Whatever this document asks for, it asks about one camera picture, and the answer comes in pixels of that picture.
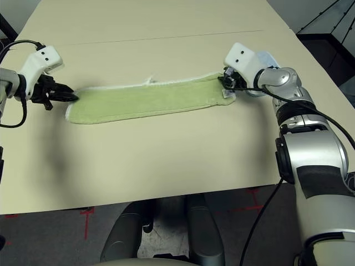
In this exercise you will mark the dark grey robot leg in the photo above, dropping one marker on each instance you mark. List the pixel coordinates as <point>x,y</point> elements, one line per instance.
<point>205,235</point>
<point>122,235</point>

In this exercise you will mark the green towel with white trim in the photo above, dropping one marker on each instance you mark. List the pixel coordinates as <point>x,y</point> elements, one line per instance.
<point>144,102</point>

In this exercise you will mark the beige robot torso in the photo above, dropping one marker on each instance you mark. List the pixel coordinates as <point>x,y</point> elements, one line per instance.
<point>138,263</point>

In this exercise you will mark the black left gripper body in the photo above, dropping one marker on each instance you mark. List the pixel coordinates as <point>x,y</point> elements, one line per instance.
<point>44,90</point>

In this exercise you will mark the dark grey robot left leg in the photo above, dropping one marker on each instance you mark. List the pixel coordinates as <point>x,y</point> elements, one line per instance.
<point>122,235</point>

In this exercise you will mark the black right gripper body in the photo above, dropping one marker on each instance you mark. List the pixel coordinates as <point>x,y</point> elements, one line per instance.
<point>236,81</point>

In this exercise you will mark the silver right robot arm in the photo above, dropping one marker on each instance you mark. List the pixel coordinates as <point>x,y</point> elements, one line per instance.
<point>313,155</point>

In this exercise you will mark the beige side table black frame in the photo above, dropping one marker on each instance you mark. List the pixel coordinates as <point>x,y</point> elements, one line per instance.
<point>8,26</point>

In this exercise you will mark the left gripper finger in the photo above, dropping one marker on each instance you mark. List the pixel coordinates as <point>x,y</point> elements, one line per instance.
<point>66,97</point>
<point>65,89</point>

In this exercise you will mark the dark grey robot right leg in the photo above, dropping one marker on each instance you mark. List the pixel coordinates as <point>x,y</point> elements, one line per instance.
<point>205,235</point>

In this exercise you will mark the folded light blue towel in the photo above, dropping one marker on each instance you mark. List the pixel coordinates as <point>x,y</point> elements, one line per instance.
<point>267,59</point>

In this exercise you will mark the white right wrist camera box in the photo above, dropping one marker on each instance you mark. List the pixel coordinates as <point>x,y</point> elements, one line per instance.
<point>244,59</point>

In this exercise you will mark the black framed glass cabinet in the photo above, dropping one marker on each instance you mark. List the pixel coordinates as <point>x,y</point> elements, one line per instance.
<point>327,47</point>

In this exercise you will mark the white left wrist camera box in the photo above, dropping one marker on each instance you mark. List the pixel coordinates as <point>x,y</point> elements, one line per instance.
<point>44,59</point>

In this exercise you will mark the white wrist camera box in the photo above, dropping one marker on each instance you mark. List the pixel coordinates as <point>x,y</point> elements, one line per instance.
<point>44,59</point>
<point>244,59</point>

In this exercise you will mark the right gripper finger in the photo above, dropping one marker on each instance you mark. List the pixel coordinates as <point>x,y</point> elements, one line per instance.
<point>227,85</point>
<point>224,78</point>

